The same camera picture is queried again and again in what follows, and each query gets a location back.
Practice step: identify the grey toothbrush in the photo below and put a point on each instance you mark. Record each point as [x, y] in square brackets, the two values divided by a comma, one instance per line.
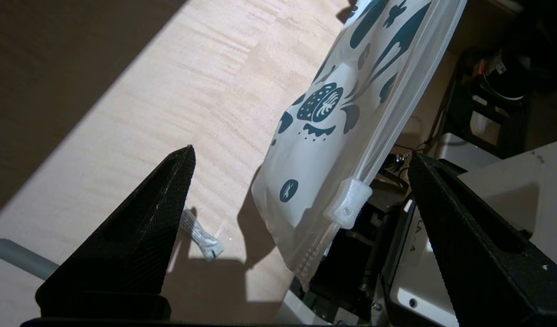
[19, 256]

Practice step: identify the robot base chassis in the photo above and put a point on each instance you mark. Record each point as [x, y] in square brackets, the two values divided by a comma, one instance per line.
[496, 181]

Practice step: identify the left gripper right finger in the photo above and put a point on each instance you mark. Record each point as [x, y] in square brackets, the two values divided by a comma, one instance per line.
[487, 263]

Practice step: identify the white leaf-print plastic bag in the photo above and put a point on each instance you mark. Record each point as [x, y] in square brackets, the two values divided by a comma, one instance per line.
[324, 154]

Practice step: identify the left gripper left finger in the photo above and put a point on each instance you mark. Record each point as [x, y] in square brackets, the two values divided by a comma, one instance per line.
[124, 254]

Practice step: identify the beige wooden shelf cabinet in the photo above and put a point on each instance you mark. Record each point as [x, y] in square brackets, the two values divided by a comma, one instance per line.
[146, 113]

